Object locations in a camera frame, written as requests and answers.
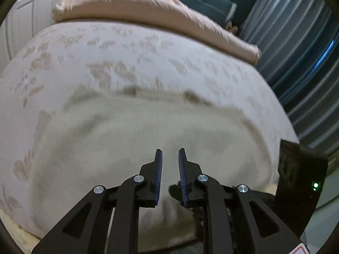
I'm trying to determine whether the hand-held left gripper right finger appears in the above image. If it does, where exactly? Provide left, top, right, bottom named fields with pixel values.
left=178, top=148, right=300, bottom=254

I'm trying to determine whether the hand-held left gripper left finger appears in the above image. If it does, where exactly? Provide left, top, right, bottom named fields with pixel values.
left=32, top=149, right=163, bottom=254

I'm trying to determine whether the cream sweater with black hearts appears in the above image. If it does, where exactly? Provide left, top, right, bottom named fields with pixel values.
left=33, top=86, right=281, bottom=248

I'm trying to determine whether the grey curtain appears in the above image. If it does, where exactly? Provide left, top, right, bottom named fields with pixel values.
left=238, top=0, right=339, bottom=164

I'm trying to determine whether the floral beige bed blanket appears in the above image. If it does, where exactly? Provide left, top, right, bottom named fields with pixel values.
left=0, top=21, right=301, bottom=240

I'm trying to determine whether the white fluffy rug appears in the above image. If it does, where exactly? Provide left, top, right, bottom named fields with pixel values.
left=0, top=209, right=45, bottom=254

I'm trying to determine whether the small beige plush toy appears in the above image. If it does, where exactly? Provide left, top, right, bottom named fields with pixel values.
left=224, top=22, right=239, bottom=35

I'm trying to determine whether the pink duvet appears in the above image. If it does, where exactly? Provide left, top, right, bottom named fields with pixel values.
left=52, top=0, right=261, bottom=65

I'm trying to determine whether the white panelled wardrobe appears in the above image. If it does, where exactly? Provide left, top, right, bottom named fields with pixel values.
left=0, top=0, right=77, bottom=64

